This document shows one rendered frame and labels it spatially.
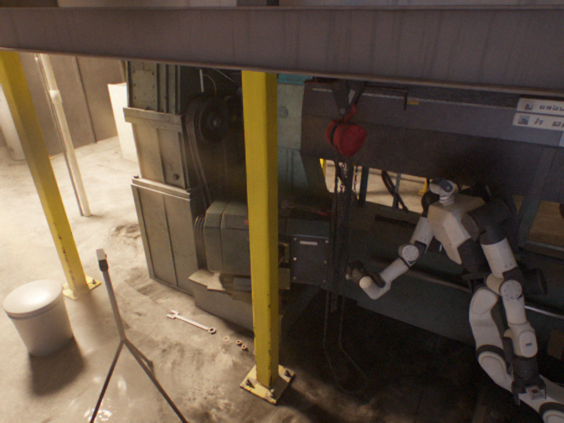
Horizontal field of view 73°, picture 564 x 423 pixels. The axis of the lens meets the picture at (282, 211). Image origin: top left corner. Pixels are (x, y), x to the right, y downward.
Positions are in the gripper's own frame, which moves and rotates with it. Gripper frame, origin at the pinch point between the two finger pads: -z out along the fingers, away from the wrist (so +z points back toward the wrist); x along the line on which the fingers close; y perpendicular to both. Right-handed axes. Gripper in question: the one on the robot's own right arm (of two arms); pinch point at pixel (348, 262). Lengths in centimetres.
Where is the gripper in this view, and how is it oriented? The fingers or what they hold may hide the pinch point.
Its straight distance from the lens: 213.8
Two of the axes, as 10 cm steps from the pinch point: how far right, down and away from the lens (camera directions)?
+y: 0.0, -8.8, -4.7
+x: 9.4, -1.5, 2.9
